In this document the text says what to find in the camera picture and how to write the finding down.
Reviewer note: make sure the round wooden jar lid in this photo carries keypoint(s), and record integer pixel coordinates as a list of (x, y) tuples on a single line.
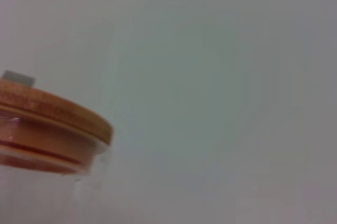
[(65, 113)]

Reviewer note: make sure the glass water dispenser jar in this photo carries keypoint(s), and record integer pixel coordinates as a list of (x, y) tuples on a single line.
[(52, 197)]

